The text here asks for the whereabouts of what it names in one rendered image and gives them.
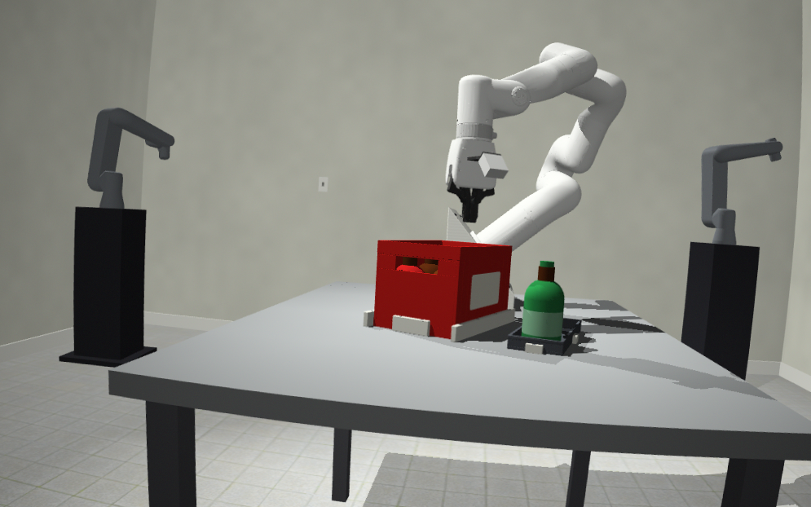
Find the brown bottle with cream cap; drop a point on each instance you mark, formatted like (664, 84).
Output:
(430, 266)

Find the green bottle with pale green label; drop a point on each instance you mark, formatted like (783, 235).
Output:
(543, 306)

